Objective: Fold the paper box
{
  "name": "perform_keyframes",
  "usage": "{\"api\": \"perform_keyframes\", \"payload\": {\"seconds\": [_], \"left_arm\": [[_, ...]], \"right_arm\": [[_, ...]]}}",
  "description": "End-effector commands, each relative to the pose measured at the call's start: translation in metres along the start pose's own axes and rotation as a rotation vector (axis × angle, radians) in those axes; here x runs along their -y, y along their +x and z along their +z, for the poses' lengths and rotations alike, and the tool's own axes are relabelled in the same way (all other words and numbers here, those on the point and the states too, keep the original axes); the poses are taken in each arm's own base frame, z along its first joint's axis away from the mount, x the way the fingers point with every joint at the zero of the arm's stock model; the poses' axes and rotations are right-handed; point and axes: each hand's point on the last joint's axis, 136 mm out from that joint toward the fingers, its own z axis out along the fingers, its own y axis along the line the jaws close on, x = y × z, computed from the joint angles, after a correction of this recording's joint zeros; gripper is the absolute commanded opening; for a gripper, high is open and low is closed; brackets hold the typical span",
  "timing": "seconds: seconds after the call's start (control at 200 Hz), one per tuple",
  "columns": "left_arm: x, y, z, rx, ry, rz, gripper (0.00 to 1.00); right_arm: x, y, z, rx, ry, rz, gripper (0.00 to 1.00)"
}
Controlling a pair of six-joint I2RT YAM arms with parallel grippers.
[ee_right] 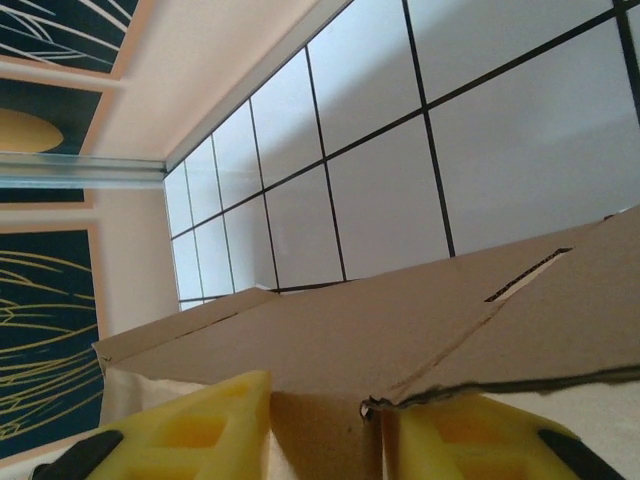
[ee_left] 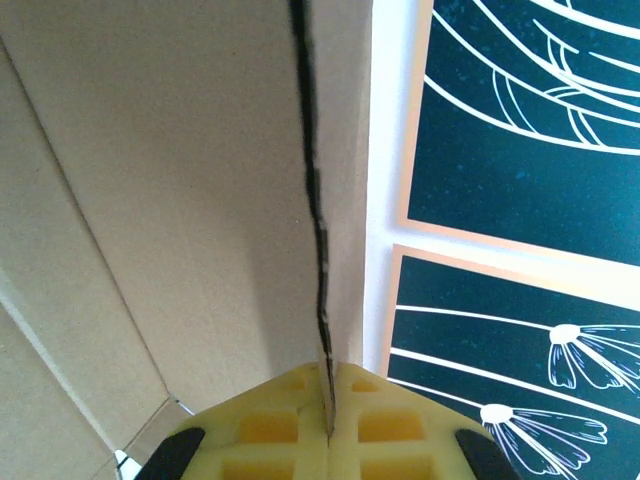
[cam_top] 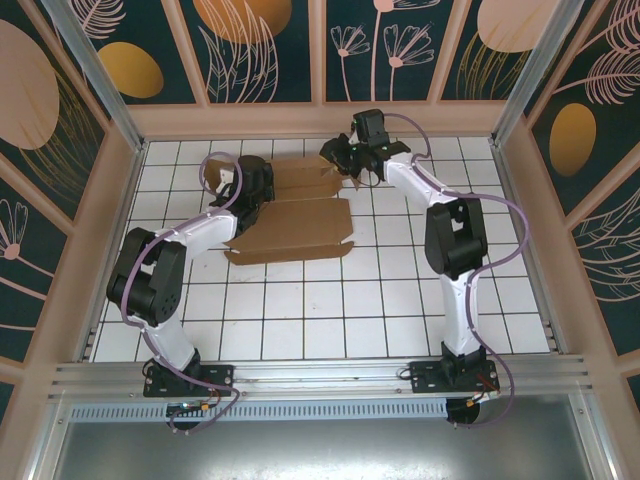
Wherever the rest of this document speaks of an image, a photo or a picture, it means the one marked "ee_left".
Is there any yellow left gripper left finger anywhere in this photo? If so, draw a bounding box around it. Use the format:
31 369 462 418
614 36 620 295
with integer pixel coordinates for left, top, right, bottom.
134 362 331 480

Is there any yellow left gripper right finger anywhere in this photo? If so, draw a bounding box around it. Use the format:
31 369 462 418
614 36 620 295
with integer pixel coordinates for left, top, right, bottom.
329 362 524 480

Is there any brown cardboard paper box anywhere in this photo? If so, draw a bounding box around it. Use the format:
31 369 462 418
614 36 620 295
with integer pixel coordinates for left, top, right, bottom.
0 0 375 480

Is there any pink flowers wall panel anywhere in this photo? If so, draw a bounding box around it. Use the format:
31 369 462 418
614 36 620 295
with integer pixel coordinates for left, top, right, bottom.
377 243 640 480

